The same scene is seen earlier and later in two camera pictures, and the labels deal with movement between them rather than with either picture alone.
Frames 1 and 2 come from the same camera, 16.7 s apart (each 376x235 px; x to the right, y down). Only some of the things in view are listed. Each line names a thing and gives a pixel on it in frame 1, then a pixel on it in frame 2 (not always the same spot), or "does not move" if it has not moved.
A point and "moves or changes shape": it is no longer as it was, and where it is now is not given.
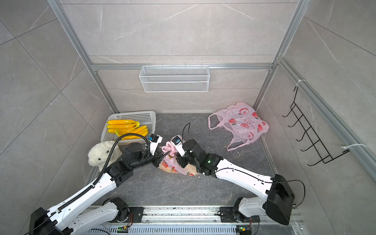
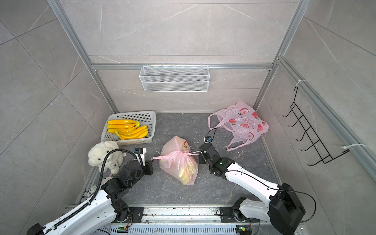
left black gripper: x=158 y=155 -> x=148 y=167
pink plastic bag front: x=170 y=163 moves or changes shape
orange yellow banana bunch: x=122 y=127 does not move
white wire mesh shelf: x=175 y=79 does not move
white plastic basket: x=145 y=118 does not move
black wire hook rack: x=309 y=131 does not move
